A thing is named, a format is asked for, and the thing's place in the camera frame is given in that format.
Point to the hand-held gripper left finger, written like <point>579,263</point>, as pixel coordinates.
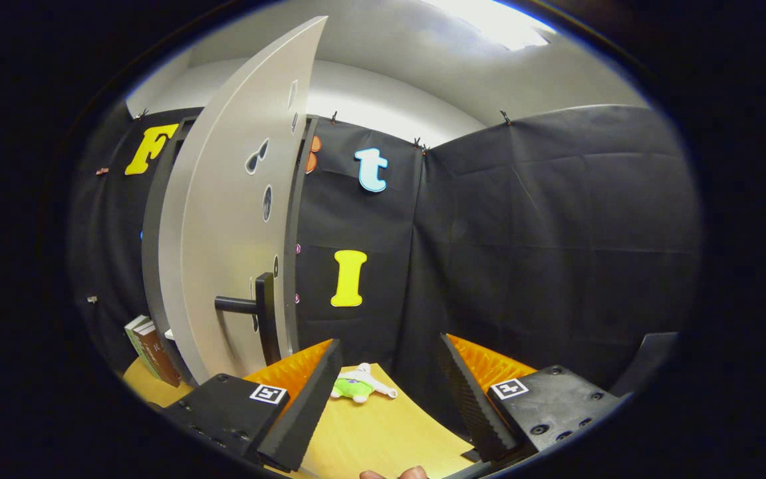
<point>310,399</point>

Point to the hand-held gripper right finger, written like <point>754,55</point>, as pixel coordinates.
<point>466,399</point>

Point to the green and white plush toy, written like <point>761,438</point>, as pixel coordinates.
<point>353,388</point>

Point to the black backdrop cloth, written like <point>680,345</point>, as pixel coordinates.
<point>522,266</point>

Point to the brown book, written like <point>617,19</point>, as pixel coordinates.
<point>157,356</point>

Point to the dark grey cabinet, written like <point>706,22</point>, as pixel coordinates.
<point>150,226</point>

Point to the long ceiling light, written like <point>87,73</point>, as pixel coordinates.
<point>489,20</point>

